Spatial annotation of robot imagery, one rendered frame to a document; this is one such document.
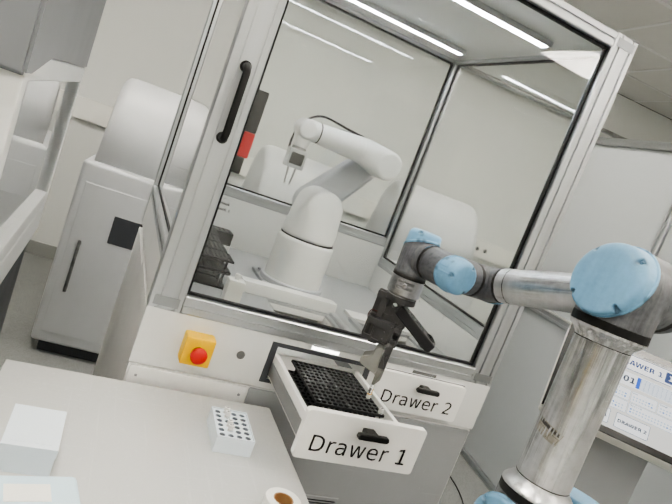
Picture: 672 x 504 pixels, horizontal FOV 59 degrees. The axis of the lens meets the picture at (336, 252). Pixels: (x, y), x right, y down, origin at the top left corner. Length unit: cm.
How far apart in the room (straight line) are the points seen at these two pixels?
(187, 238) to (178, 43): 330
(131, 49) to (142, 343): 336
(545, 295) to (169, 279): 82
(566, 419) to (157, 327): 92
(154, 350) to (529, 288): 86
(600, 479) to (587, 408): 109
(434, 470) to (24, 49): 151
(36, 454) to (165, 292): 49
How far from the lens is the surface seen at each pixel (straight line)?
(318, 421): 125
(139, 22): 463
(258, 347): 152
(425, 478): 192
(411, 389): 171
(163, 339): 148
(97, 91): 463
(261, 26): 139
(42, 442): 113
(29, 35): 112
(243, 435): 134
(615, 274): 94
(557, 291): 118
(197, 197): 139
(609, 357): 97
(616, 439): 191
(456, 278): 119
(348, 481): 181
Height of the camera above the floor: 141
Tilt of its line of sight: 8 degrees down
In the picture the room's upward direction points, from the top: 21 degrees clockwise
